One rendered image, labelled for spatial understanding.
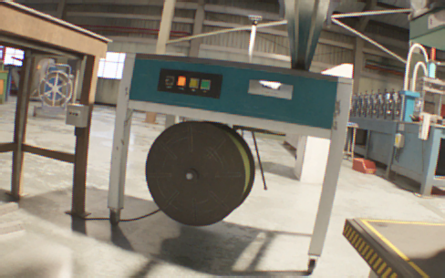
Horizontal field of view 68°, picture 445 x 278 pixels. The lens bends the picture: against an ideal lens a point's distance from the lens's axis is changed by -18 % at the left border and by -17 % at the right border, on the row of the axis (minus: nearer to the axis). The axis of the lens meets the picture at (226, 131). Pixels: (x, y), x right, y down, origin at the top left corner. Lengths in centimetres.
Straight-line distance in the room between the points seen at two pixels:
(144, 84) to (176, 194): 49
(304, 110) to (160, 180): 70
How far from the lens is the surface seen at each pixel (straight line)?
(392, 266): 77
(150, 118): 812
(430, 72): 465
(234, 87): 140
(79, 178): 172
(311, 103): 136
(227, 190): 160
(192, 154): 162
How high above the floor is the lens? 57
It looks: 4 degrees down
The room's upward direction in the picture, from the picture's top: 8 degrees clockwise
